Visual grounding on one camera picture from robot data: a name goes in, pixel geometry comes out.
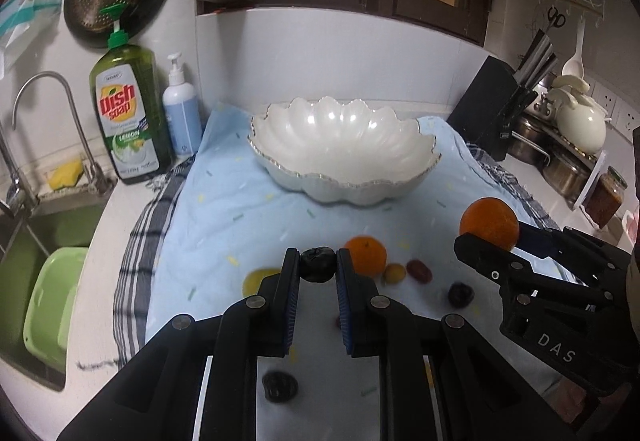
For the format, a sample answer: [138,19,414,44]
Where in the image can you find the yellow green lemon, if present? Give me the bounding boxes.
[242,268,280,298]

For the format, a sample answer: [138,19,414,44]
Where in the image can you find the dark purple plum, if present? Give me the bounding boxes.
[447,282,475,309]

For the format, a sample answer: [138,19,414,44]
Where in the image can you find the orange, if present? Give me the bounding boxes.
[459,198,520,251]

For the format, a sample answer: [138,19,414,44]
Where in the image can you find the small yellow kumquat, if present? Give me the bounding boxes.
[383,263,407,285]

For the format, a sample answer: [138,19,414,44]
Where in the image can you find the checkered grey kitchen cloth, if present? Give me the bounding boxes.
[112,143,559,369]

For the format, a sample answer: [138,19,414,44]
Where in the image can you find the chrome kitchen faucet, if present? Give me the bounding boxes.
[11,71,115,198]

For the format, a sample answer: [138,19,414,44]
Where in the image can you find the glass jar with sauce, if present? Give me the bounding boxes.
[584,166,628,229]

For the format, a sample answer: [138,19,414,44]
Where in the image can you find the steel pot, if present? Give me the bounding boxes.
[541,148,590,203]

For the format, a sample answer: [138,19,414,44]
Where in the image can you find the light blue towel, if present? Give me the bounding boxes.
[144,108,560,440]

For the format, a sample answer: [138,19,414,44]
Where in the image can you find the orange tangerine on towel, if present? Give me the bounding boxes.
[344,235,387,277]

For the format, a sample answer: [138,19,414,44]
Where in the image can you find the white ceramic kettle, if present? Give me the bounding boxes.
[547,75,610,155]

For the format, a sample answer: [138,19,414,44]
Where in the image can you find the black knife block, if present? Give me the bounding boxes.
[447,57,537,162]

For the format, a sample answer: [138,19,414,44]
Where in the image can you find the white ladle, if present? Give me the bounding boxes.
[561,16,586,78]

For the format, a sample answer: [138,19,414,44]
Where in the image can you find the white scalloped ceramic bowl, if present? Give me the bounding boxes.
[247,97,442,207]

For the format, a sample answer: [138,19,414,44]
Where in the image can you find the green plastic basin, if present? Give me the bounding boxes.
[23,247,88,374]

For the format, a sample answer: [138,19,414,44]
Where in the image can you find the black scissors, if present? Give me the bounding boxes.
[546,6,566,31]

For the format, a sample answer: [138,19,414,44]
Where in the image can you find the white blue pump bottle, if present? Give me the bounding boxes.
[163,52,203,160]

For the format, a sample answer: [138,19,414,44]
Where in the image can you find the yellow sponge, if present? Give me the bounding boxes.
[47,158,84,191]

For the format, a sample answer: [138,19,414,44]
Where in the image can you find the green dish soap bottle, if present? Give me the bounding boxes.
[89,2,172,184]

